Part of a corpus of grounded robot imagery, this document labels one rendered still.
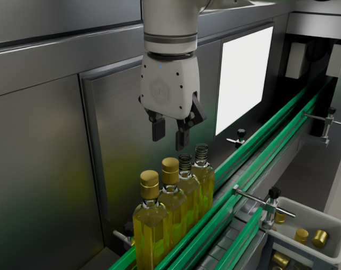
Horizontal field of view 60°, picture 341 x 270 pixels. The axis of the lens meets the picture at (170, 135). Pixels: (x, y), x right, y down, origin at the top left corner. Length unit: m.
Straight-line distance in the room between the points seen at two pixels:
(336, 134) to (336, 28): 0.49
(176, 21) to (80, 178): 0.37
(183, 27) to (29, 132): 0.30
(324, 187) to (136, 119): 1.30
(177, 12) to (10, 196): 0.40
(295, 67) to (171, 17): 1.30
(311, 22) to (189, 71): 1.10
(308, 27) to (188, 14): 1.11
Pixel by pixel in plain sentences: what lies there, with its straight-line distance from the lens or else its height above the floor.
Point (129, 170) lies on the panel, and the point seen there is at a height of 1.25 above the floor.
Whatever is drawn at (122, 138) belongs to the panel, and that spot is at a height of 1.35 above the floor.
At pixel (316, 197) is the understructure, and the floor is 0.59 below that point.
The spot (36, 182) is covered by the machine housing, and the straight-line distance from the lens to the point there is 0.58.
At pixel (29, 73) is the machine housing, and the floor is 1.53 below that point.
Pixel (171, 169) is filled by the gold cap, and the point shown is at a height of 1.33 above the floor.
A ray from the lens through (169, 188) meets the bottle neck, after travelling 0.60.
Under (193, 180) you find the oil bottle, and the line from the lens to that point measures 0.66.
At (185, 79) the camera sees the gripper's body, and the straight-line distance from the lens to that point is 0.46.
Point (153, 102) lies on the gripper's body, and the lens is 0.51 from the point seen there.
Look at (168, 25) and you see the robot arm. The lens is 0.44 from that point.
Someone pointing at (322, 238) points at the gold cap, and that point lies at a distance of 1.02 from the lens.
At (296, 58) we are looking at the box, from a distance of 1.68.
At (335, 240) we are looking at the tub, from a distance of 1.08.
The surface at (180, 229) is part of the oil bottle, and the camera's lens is 0.67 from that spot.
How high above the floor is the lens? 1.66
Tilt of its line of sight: 29 degrees down
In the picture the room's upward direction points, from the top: straight up
